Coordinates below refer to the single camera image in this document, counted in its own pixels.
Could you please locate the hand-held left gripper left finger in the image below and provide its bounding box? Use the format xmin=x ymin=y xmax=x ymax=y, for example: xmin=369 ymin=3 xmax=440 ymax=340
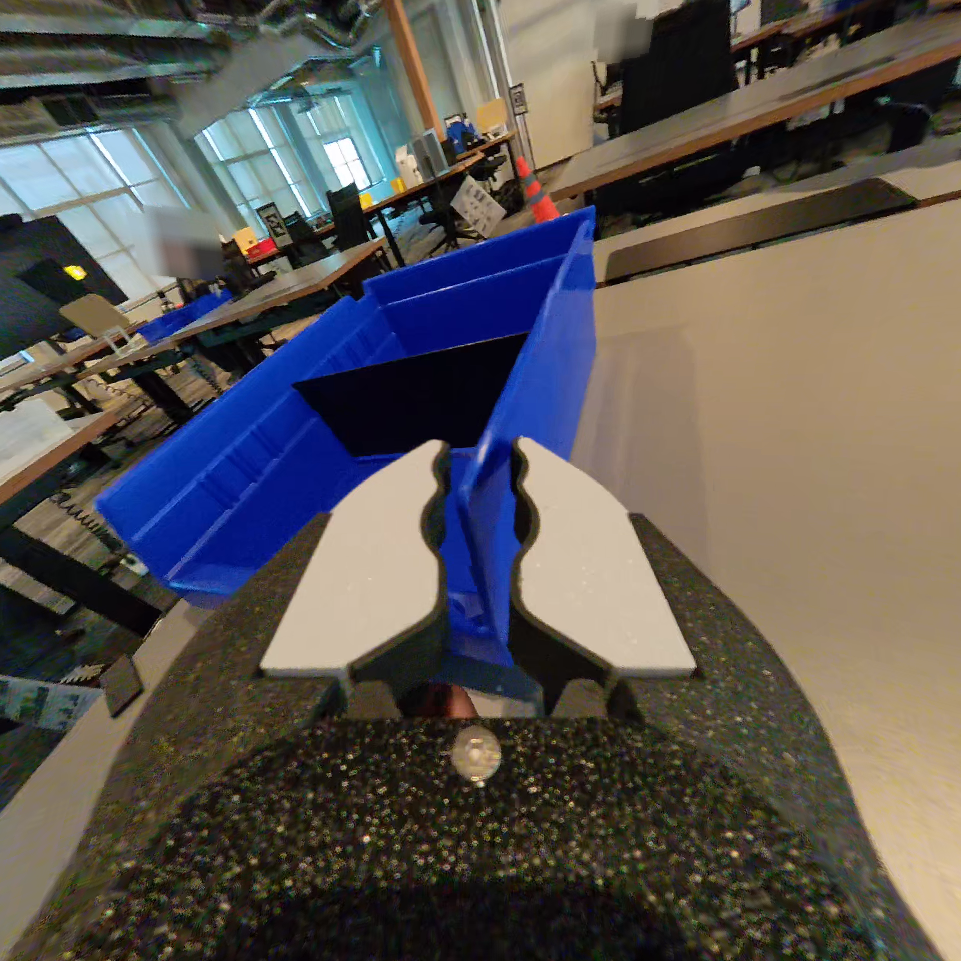
xmin=260 ymin=440 xmax=448 ymax=680

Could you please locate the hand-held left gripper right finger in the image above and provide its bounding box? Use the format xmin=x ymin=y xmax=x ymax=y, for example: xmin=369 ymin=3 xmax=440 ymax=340
xmin=511 ymin=439 xmax=696 ymax=677

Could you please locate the blue plastic storage bin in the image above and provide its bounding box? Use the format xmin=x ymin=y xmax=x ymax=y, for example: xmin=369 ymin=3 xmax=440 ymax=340
xmin=94 ymin=206 xmax=599 ymax=707

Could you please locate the black bin divider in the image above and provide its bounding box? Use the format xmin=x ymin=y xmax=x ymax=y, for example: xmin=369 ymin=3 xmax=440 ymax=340
xmin=293 ymin=334 xmax=530 ymax=459

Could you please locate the small blue bin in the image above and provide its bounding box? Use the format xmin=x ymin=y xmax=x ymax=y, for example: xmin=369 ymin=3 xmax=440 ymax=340
xmin=139 ymin=290 xmax=237 ymax=346

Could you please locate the beige chair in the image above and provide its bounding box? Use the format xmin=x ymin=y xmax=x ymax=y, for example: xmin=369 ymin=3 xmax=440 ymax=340
xmin=61 ymin=293 xmax=136 ymax=361

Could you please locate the orange traffic cone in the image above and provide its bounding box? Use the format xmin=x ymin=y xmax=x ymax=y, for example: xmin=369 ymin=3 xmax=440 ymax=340
xmin=516 ymin=158 xmax=561 ymax=223

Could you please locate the long wooden desk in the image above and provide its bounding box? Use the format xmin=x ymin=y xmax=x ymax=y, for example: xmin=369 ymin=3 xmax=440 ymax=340
xmin=549 ymin=31 xmax=961 ymax=196

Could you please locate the desk cable flap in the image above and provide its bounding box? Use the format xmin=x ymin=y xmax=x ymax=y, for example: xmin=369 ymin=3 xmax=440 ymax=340
xmin=601 ymin=178 xmax=920 ymax=283

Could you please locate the metal ventilation duct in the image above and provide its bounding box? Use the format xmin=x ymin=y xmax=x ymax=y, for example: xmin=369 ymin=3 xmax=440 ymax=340
xmin=1 ymin=1 xmax=376 ymax=139

